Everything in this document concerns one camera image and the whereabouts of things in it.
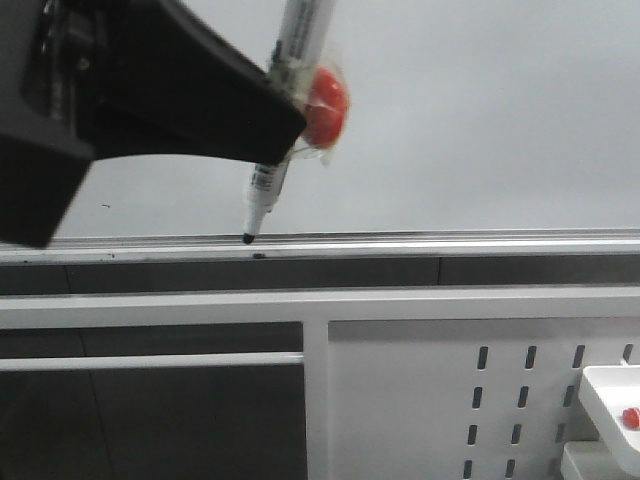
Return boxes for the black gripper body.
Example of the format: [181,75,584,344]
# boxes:
[1,1,94,248]

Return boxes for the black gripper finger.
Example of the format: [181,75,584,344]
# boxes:
[47,1,306,165]

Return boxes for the black tip whiteboard marker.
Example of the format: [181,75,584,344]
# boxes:
[242,0,335,245]

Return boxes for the red magnet taped to marker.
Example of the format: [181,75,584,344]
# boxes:
[296,62,351,167]

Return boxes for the red capped whiteboard marker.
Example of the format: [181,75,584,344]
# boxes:
[621,407,640,431]

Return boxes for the white upper plastic tray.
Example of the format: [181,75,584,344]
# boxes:
[579,365,639,478]

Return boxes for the white plastic tray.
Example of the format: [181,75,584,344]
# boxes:
[579,365,639,478]
[560,441,639,480]

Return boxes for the white lower plastic tray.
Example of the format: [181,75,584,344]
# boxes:
[560,441,639,480]

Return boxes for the white whiteboard with aluminium frame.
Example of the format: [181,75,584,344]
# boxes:
[0,0,640,264]

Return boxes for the white metal stand frame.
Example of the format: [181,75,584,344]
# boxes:
[1,286,639,479]

